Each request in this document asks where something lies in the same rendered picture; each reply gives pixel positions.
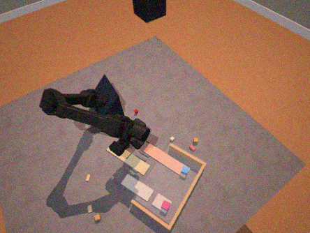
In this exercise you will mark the pale yellow strip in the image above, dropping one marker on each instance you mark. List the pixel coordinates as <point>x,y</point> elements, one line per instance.
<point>132,161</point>

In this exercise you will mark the tan open-top box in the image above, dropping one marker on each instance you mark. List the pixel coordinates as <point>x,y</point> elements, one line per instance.
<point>168,186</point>

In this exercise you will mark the salmon-pink flat strip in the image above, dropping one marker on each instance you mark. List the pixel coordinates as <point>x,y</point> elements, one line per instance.
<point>154,152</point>

